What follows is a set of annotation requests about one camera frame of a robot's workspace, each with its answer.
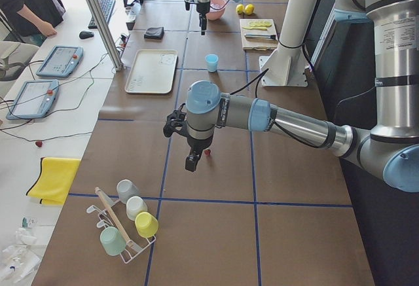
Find yellow lemon lower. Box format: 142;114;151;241
236;4;245;14

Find wooden cutting board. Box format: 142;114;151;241
240;19;278;50

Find teach pendant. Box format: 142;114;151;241
36;45;84;78
6;79;59;120

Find black keyboard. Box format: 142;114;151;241
88;0;116;29

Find cream bear serving tray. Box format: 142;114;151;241
124;49;178;94

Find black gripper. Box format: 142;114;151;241
196;2;210;35
185;135;213;172

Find yellow plastic knife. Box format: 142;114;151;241
241;26;268;31

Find yellow lemon upper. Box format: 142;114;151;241
244;4;255;16

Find aluminium frame post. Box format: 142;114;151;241
86;0;124;71

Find yellow lemon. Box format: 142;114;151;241
236;4;245;14
244;4;255;16

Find grey folded cloth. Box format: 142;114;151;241
143;27;164;40

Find grey cup on rack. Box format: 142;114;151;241
117;179;140;204

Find white wire cup rack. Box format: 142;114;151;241
86;187;156;264

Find white cup on rack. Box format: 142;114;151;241
126;196;148;221

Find light blue plastic cup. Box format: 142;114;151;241
205;54;219;73

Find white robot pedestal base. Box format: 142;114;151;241
260;0;318;87

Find yellow cup on rack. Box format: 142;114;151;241
135;211;158;238

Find seated person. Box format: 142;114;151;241
1;0;65;37

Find crumpled plastic bags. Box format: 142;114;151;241
1;217;40;283

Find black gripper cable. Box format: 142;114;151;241
228;67;270;97

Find teach pendant far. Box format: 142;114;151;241
36;45;84;78

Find teach pendant near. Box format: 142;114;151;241
6;79;59;120

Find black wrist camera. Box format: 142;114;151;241
163;103;188;138
184;0;198;11

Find pink bowl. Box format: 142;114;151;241
206;0;227;21

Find green cup on rack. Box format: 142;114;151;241
100;226;126;256

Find black computer mouse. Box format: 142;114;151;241
79;31;94;40

